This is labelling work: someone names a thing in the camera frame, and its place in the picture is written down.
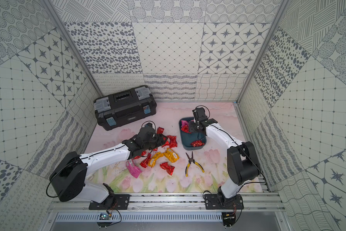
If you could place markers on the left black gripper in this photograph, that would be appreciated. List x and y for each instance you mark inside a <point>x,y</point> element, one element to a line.
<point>154,137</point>

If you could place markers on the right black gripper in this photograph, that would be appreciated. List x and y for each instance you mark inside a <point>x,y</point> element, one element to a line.
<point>192,129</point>

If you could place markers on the red tea bag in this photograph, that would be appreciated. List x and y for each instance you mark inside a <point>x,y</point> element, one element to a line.
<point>143,154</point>
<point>146,161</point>
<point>172,141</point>
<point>160,130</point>
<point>167,167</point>
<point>167,144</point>
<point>197,143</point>

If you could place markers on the magenta tea bag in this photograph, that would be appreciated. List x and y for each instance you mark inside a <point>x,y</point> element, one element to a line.
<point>184,123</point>
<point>133,169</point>

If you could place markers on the teal plastic storage box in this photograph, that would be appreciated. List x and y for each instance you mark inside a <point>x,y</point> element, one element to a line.
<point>188,138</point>

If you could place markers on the yellow tea bag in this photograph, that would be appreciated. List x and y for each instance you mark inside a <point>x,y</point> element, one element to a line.
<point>154,159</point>
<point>171,155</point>

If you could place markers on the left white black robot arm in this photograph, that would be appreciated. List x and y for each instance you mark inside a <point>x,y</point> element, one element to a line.
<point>69,178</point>

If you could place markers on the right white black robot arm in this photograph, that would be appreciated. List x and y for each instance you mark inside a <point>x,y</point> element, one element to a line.
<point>242,161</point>

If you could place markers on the pile of red tea bags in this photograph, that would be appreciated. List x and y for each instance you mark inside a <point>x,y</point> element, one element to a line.
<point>185,128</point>

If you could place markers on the black plastic toolbox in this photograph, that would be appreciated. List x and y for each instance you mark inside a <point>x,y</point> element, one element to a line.
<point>118,109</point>

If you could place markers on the white ventilation grille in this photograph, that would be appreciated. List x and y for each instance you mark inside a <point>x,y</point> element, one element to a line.
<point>139,217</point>

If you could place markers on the yellow handled pliers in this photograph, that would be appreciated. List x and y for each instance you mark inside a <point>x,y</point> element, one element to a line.
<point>191,161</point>

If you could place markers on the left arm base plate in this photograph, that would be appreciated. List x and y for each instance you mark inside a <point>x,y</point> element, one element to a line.
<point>116,201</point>

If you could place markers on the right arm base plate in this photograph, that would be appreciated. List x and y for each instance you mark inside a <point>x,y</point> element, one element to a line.
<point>218,201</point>

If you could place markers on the aluminium mounting rail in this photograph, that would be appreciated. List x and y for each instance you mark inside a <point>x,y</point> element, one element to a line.
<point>178,202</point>

